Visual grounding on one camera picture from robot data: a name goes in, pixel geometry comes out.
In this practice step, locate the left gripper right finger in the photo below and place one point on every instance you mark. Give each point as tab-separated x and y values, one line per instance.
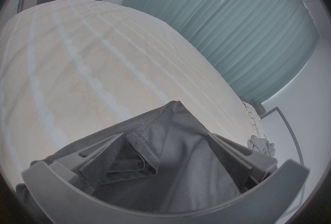
243	163

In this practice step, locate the bed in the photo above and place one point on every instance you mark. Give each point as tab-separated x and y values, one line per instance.
103	62

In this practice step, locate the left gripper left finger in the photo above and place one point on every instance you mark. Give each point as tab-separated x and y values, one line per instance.
93	163

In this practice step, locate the pile of clothes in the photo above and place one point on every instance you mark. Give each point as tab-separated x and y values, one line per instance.
261	145

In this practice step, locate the black T-shirt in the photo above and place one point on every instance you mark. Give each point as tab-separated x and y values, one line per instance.
175	145

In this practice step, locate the white printed pillow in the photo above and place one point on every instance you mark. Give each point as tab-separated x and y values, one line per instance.
256	122

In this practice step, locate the blue-green curtain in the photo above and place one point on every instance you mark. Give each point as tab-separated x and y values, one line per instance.
232	23

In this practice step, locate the grey bedside table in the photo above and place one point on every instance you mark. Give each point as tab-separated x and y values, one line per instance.
259	107

